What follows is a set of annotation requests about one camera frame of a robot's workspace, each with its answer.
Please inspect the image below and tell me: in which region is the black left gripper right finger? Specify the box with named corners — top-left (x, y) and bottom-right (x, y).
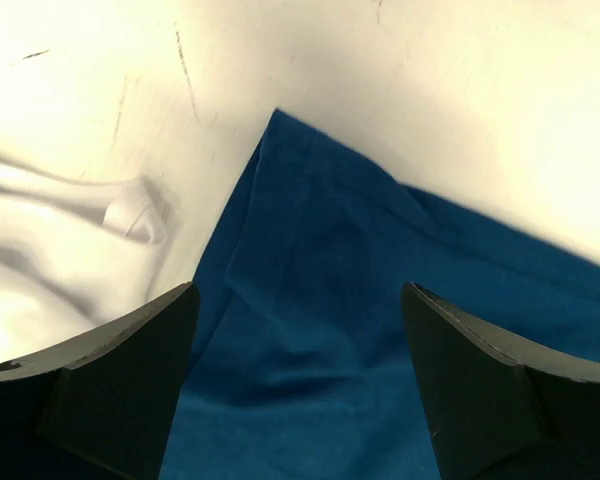
top-left (401, 284), bottom-right (600, 479)

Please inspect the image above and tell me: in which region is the folded white t shirt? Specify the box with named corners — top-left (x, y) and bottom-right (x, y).
top-left (0, 162), bottom-right (168, 363)

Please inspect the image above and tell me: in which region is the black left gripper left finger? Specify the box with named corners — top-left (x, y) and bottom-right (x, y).
top-left (0, 282), bottom-right (200, 480)

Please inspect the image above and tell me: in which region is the blue printed t shirt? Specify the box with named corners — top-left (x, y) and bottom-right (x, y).
top-left (161, 111), bottom-right (600, 479)

